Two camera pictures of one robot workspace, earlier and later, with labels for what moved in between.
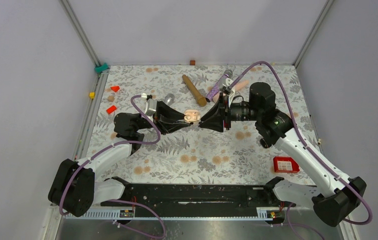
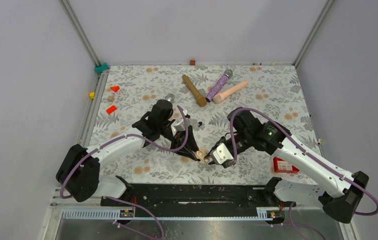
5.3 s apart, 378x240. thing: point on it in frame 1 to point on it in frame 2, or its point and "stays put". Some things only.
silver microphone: (169, 98) stays put
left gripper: (165, 112) to (190, 144)
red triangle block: (115, 88) stays put
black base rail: (199, 196) stays put
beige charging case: (192, 115) to (201, 153)
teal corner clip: (101, 68) stays put
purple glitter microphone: (216, 88) stays put
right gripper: (215, 121) to (214, 146)
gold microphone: (200, 99) stays put
